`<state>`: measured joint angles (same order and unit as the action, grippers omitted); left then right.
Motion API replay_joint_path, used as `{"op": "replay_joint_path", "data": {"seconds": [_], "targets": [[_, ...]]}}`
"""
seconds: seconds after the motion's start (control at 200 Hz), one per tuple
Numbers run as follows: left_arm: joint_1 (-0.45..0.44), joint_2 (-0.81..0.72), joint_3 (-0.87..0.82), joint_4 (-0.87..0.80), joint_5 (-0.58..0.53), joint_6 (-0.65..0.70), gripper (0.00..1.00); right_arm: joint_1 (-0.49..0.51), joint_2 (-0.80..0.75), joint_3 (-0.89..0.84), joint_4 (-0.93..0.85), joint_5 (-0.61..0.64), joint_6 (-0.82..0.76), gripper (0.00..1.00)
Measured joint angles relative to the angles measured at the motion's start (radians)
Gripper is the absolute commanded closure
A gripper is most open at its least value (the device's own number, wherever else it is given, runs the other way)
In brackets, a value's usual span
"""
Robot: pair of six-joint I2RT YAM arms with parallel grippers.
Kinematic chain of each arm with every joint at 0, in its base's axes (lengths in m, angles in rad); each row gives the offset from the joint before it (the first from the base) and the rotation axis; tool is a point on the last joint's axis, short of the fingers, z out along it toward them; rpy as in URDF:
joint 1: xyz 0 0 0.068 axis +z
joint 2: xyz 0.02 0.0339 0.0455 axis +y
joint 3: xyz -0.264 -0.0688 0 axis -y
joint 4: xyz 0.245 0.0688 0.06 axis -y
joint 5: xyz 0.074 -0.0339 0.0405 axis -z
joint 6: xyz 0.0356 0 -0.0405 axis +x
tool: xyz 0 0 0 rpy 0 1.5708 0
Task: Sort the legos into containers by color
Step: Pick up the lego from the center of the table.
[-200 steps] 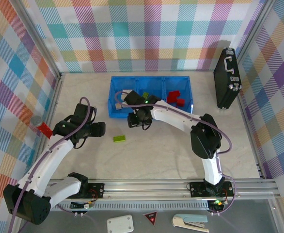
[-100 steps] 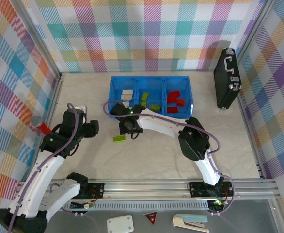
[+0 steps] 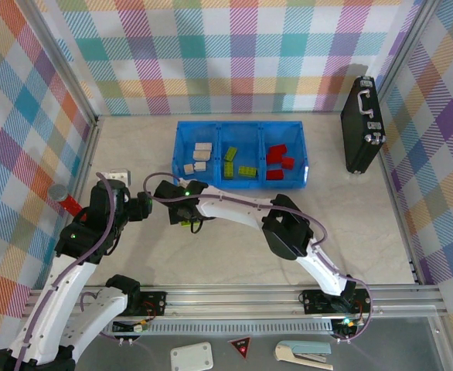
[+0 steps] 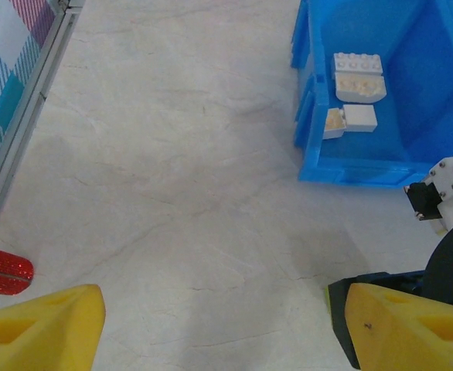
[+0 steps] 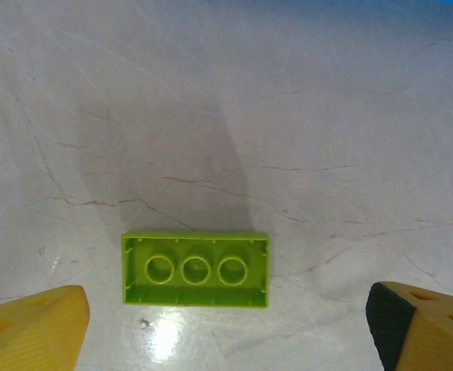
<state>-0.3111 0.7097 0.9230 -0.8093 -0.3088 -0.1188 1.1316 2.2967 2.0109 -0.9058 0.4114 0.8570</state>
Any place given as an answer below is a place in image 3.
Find red microphone with silver head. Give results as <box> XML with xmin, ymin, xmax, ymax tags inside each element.
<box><xmin>47</xmin><ymin>184</ymin><xmax>83</xmax><ymax>217</ymax></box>

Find blue three-compartment bin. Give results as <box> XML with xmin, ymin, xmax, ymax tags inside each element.
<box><xmin>171</xmin><ymin>120</ymin><xmax>311</xmax><ymax>190</ymax></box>

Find small electronics board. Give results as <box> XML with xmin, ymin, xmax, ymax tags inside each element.
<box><xmin>112</xmin><ymin>319</ymin><xmax>152</xmax><ymax>334</ymax></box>
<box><xmin>331</xmin><ymin>316</ymin><xmax>363</xmax><ymax>334</ymax></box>

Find red triangle sign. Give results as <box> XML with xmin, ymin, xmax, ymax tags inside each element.
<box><xmin>227</xmin><ymin>336</ymin><xmax>252</xmax><ymax>360</ymax></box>

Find white rectangular plate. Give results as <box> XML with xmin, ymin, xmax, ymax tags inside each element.
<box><xmin>169</xmin><ymin>341</ymin><xmax>215</xmax><ymax>371</ymax></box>

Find white and teal stapler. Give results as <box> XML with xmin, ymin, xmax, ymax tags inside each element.
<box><xmin>274</xmin><ymin>339</ymin><xmax>334</xmax><ymax>371</ymax></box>

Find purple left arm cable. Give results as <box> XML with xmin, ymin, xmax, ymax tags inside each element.
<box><xmin>15</xmin><ymin>172</ymin><xmax>142</xmax><ymax>371</ymax></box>

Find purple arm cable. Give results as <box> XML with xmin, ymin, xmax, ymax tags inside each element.
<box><xmin>15</xmin><ymin>172</ymin><xmax>142</xmax><ymax>371</ymax></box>
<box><xmin>143</xmin><ymin>173</ymin><xmax>374</xmax><ymax>345</ymax></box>

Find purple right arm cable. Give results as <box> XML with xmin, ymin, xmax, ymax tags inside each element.
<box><xmin>143</xmin><ymin>173</ymin><xmax>374</xmax><ymax>345</ymax></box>

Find aluminium side rail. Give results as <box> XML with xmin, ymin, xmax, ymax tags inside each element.
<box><xmin>376</xmin><ymin>150</ymin><xmax>424</xmax><ymax>287</ymax></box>
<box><xmin>47</xmin><ymin>114</ymin><xmax>104</xmax><ymax>290</ymax></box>

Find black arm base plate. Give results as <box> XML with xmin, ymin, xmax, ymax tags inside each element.
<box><xmin>301</xmin><ymin>289</ymin><xmax>370</xmax><ymax>315</ymax></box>
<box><xmin>133</xmin><ymin>290</ymin><xmax>168</xmax><ymax>318</ymax></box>

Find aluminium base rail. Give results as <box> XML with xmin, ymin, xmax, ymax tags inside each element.
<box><xmin>21</xmin><ymin>285</ymin><xmax>448</xmax><ymax>322</ymax></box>

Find grey slotted cable duct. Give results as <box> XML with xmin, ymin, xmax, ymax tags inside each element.
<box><xmin>40</xmin><ymin>322</ymin><xmax>339</xmax><ymax>335</ymax></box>

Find aluminium corner post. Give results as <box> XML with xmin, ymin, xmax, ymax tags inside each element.
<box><xmin>15</xmin><ymin>0</ymin><xmax>106</xmax><ymax>127</ymax></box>
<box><xmin>375</xmin><ymin>0</ymin><xmax>442</xmax><ymax>100</ymax></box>

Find black briefcase with silver handle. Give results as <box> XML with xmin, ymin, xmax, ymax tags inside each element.
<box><xmin>340</xmin><ymin>76</ymin><xmax>387</xmax><ymax>175</ymax></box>

